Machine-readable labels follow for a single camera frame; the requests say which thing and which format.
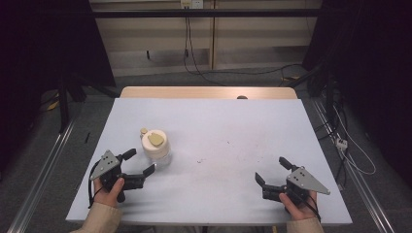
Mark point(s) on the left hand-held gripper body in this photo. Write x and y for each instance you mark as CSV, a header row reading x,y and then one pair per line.
x,y
108,171

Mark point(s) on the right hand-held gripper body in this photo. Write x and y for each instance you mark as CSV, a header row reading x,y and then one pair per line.
x,y
302,181

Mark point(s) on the clear bottle with cream lid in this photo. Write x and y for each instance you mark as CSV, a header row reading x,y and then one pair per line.
x,y
157,147

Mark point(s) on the person's left hand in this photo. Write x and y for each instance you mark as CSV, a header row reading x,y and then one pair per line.
x,y
108,198

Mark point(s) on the person's right hand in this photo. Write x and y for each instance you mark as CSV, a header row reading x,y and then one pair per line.
x,y
301,212

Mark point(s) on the small black floor stick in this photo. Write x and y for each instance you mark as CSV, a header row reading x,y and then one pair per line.
x,y
87,137

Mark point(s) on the white table mat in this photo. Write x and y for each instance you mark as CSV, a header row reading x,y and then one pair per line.
x,y
226,129

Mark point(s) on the black metal stand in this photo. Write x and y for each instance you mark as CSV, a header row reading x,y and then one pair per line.
x,y
329,93
63,103

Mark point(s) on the yellow floor tape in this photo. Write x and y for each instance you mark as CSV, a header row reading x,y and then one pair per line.
x,y
53,105

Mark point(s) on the wooden table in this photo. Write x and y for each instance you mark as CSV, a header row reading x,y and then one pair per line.
x,y
194,92

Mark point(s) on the black horizontal bar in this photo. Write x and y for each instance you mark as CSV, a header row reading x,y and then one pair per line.
x,y
207,13

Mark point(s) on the aluminium floor rail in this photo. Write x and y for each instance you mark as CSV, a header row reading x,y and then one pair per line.
x,y
42,174
359,187

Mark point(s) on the white wall outlet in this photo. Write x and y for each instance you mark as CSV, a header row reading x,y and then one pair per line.
x,y
191,3

